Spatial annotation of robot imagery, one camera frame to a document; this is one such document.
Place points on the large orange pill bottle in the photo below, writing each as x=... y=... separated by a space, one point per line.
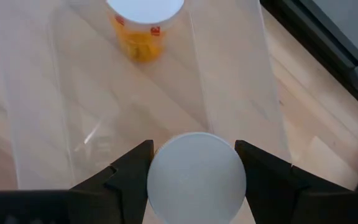
x=140 y=40
x=196 y=180

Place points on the clear plastic bin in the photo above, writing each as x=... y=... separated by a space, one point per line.
x=57 y=93

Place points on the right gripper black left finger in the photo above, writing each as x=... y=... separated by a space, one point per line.
x=73 y=205

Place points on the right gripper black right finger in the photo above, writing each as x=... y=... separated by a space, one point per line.
x=291 y=202

